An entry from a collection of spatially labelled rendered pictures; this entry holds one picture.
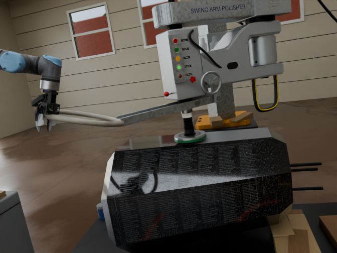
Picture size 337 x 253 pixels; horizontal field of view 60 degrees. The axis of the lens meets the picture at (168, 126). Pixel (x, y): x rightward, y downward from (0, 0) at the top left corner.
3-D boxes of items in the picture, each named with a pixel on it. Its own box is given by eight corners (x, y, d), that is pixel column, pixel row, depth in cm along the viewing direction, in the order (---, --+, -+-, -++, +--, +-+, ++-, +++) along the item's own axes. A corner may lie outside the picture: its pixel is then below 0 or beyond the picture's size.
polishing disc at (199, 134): (169, 137, 201) (168, 135, 201) (195, 130, 209) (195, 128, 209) (183, 142, 182) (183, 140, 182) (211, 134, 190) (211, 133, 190)
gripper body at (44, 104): (45, 115, 141) (47, 90, 140) (36, 113, 146) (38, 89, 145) (59, 116, 147) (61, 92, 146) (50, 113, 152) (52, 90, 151)
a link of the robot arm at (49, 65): (44, 55, 148) (64, 58, 150) (42, 80, 149) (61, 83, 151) (38, 53, 139) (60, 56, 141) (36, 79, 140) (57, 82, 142)
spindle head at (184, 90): (210, 94, 210) (203, 29, 201) (227, 95, 190) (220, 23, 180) (165, 103, 197) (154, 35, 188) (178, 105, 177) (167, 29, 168)
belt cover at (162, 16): (267, 24, 222) (265, 1, 218) (292, 17, 199) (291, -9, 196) (150, 37, 189) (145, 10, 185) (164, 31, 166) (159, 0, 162)
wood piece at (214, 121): (209, 122, 267) (208, 117, 266) (220, 121, 266) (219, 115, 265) (211, 127, 247) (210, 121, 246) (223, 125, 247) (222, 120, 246)
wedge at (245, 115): (245, 116, 269) (244, 111, 268) (253, 117, 260) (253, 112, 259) (228, 121, 260) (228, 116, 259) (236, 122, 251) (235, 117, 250)
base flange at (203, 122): (199, 119, 309) (198, 114, 308) (246, 114, 299) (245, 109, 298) (195, 130, 262) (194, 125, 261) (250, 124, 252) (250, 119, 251)
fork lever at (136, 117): (209, 99, 208) (208, 92, 207) (224, 101, 191) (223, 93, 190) (116, 123, 185) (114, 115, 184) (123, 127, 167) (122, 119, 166)
